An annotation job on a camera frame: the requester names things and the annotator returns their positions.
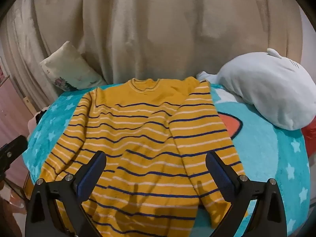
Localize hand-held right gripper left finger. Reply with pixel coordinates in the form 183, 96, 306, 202
25, 150, 107, 237

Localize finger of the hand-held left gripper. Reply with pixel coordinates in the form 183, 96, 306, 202
0, 135, 28, 177

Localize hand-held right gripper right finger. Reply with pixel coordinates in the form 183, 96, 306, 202
205, 151, 288, 237

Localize yellow striped sweater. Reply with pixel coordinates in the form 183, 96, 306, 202
39, 77, 248, 237

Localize pink wardrobe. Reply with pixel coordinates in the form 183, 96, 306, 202
0, 62, 35, 185

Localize pink white cloth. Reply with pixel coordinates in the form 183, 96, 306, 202
28, 107, 50, 134

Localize teal star print blanket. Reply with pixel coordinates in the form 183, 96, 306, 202
22, 80, 311, 237

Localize red cloth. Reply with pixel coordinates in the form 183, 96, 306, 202
302, 121, 316, 154

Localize white floral pillow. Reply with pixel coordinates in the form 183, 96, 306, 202
40, 41, 108, 92

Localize white plush toy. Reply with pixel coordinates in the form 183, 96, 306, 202
196, 48, 316, 130

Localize beige curtain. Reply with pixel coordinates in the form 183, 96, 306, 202
5, 0, 305, 98

